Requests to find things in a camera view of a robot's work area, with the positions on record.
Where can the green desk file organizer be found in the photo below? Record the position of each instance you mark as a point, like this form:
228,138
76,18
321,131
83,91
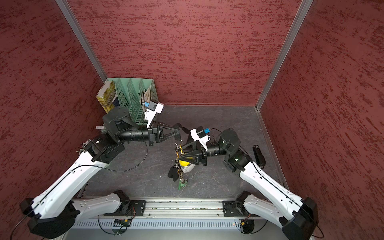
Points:
129,91

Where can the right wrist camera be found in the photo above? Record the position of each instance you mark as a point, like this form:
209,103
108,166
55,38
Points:
201,135

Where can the folded papers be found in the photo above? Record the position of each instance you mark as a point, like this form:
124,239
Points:
145,97

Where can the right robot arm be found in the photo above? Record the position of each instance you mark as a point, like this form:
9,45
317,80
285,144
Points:
297,217

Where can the black fabric bag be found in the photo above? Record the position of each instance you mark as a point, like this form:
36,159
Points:
177,171

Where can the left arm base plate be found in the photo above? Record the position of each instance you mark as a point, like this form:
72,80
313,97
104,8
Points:
134,208

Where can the green strap keychain charm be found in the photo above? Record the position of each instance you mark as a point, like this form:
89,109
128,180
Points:
183,181

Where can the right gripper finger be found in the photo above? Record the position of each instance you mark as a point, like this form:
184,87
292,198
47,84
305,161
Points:
189,158
189,146

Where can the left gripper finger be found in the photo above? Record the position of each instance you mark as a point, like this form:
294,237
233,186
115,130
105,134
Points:
165,128
171,138

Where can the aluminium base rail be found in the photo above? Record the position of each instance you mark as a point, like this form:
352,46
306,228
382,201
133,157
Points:
156,208

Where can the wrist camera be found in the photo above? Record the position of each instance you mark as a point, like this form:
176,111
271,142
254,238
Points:
151,109
201,135

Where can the yellow book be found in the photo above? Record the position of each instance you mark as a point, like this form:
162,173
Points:
106,96

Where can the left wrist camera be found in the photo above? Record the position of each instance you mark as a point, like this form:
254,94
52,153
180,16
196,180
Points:
151,109

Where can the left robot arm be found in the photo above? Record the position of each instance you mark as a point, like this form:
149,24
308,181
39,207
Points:
55,211

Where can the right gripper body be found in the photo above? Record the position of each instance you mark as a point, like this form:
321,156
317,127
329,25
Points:
203,151

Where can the black stapler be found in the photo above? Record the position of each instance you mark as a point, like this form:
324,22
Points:
259,157

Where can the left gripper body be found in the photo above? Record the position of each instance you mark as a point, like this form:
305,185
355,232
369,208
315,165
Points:
152,133

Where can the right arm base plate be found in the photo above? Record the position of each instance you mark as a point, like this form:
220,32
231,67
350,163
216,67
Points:
234,209

